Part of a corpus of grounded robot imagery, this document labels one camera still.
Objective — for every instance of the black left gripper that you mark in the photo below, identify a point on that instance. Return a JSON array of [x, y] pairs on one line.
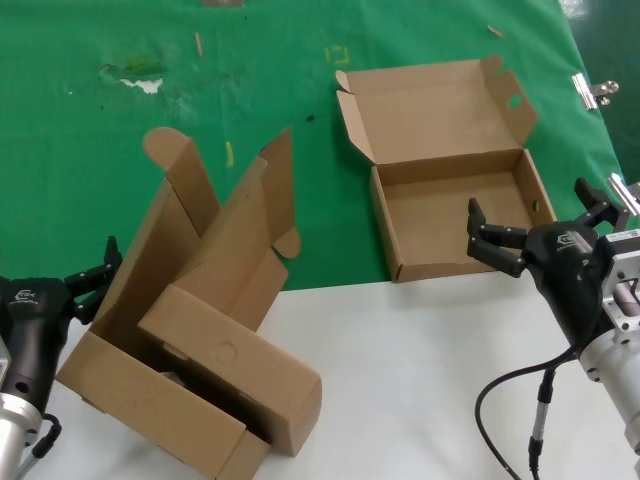
[[30, 325]]

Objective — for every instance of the long tan tape strip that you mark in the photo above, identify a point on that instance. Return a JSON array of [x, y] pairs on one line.
[[199, 44]]

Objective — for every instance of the green table cloth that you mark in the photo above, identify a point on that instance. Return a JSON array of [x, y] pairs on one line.
[[75, 150]]

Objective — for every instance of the large open cardboard box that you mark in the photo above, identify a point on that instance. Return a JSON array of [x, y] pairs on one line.
[[140, 400]]

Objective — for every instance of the shallow cardboard box with hole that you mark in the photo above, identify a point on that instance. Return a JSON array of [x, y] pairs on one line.
[[435, 215]]

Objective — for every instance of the yellow tape strip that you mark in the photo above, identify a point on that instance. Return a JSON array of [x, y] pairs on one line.
[[229, 152]]

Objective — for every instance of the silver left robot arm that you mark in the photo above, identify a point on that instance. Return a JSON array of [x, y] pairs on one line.
[[12, 430]]

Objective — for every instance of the brown flat piece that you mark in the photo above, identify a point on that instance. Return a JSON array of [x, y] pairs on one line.
[[222, 2]]

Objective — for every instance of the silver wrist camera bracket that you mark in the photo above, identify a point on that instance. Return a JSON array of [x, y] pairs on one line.
[[622, 265]]

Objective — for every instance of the closed-front cardboard box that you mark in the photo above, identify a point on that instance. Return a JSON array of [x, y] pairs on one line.
[[250, 360]]

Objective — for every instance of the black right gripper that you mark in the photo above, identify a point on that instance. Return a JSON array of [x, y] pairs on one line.
[[565, 270]]

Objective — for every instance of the short tan tape piece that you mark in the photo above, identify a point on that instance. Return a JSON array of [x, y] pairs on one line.
[[495, 31]]

